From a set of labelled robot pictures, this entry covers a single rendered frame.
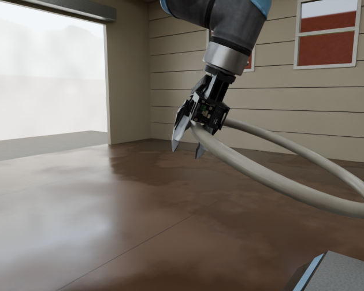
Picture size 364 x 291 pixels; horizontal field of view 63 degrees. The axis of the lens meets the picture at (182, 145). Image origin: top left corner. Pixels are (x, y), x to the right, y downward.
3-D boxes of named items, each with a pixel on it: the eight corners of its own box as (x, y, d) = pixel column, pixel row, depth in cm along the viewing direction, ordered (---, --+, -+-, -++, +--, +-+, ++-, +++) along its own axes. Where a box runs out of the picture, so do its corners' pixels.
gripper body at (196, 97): (187, 122, 62) (209, 66, 59) (182, 112, 70) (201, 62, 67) (220, 134, 64) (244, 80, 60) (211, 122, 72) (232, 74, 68)
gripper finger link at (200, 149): (198, 166, 68) (205, 127, 65) (194, 156, 73) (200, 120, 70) (211, 167, 68) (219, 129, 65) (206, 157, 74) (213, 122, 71)
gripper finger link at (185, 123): (164, 153, 66) (187, 118, 64) (162, 143, 71) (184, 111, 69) (175, 159, 67) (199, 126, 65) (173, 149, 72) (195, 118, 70)
